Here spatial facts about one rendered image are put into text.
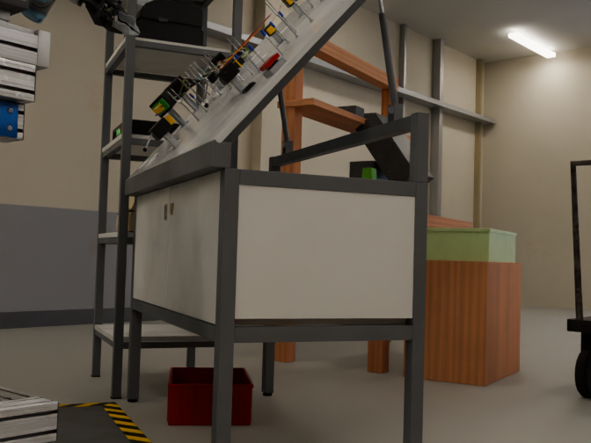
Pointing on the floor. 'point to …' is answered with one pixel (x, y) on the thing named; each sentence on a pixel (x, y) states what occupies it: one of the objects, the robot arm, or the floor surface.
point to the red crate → (177, 410)
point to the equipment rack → (147, 54)
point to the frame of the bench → (222, 344)
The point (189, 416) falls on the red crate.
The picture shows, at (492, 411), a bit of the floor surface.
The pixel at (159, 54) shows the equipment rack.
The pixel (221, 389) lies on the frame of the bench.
